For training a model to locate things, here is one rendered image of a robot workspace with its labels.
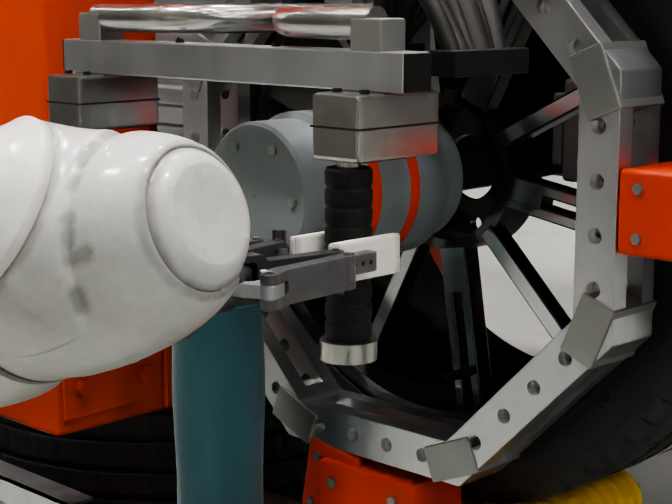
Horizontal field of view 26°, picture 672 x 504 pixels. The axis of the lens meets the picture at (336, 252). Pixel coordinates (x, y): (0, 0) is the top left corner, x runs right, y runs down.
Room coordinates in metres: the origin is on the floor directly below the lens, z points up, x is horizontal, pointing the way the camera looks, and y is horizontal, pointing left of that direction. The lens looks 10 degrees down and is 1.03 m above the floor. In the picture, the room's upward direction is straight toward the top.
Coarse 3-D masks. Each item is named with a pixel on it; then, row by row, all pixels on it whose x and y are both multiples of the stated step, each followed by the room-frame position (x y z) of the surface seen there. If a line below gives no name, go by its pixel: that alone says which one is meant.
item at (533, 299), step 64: (320, 0) 1.53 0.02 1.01; (448, 128) 1.46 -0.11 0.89; (512, 128) 1.36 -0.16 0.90; (512, 192) 1.36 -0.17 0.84; (448, 256) 1.41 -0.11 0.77; (512, 256) 1.36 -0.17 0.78; (320, 320) 1.52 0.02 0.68; (384, 320) 1.47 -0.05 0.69; (448, 320) 1.41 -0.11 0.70; (384, 384) 1.45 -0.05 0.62; (448, 384) 1.48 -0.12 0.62
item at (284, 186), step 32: (256, 128) 1.23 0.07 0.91; (288, 128) 1.23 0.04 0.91; (224, 160) 1.26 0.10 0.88; (256, 160) 1.23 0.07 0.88; (288, 160) 1.21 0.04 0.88; (320, 160) 1.22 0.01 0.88; (416, 160) 1.29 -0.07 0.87; (448, 160) 1.33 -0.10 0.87; (256, 192) 1.23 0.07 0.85; (288, 192) 1.21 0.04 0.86; (320, 192) 1.20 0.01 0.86; (384, 192) 1.25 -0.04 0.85; (416, 192) 1.28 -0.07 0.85; (448, 192) 1.31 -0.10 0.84; (256, 224) 1.23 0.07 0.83; (288, 224) 1.21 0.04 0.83; (320, 224) 1.21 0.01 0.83; (384, 224) 1.26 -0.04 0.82; (416, 224) 1.29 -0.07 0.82
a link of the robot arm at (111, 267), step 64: (0, 128) 0.72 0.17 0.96; (64, 128) 0.72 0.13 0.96; (0, 192) 0.68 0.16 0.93; (64, 192) 0.68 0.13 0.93; (128, 192) 0.67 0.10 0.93; (192, 192) 0.68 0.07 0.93; (0, 256) 0.67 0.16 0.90; (64, 256) 0.67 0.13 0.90; (128, 256) 0.66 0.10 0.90; (192, 256) 0.67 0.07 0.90; (0, 320) 0.69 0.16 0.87; (64, 320) 0.68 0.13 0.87; (128, 320) 0.68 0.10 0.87; (192, 320) 0.69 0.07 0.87
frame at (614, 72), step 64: (256, 0) 1.46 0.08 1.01; (512, 0) 1.23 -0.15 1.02; (576, 0) 1.20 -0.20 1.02; (576, 64) 1.18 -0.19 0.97; (640, 64) 1.18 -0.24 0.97; (192, 128) 1.52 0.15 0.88; (640, 128) 1.19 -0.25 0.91; (576, 192) 1.18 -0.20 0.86; (576, 256) 1.18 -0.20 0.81; (576, 320) 1.17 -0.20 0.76; (640, 320) 1.18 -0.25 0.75; (320, 384) 1.44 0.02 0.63; (512, 384) 1.22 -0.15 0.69; (576, 384) 1.19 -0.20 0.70; (384, 448) 1.33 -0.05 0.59; (448, 448) 1.27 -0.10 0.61; (512, 448) 1.27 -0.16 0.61
